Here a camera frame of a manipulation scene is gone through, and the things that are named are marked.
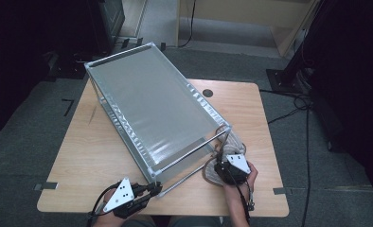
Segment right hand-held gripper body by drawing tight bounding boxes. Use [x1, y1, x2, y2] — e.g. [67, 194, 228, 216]
[215, 153, 252, 185]

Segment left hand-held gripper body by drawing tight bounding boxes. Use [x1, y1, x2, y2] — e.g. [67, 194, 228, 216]
[102, 178, 151, 220]

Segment striped beige cloth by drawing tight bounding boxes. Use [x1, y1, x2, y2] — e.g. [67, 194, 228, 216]
[203, 124, 249, 187]

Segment silver metal two-tier rack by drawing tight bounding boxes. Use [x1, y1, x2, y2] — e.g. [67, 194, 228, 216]
[83, 42, 233, 198]

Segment person's right hand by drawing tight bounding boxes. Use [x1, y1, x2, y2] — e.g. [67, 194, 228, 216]
[223, 161, 258, 192]

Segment person's left hand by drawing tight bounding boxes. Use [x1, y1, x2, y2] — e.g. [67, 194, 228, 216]
[93, 188, 124, 227]

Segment black metal stand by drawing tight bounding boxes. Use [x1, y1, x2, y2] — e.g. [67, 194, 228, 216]
[266, 0, 321, 94]

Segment black stand base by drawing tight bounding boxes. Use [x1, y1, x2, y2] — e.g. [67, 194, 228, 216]
[48, 50, 110, 79]

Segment beige wooden partition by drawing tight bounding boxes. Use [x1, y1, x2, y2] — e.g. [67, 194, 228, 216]
[176, 0, 320, 59]

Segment black cabinet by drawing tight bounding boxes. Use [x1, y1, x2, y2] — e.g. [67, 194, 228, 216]
[86, 0, 126, 55]

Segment left hand-held gripper cable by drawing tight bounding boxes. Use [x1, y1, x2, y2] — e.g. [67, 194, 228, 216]
[86, 183, 122, 227]

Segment hand-held gripper cable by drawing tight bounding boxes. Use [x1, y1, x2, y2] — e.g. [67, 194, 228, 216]
[221, 164, 256, 227]
[86, 183, 122, 227]

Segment right hand-held gripper cable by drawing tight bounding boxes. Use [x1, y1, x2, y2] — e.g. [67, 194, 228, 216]
[221, 164, 256, 227]

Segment black floor cable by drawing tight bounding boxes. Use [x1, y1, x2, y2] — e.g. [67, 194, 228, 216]
[259, 89, 313, 227]

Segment black hanging wall cable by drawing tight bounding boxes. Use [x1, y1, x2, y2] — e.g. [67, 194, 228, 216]
[178, 0, 198, 49]

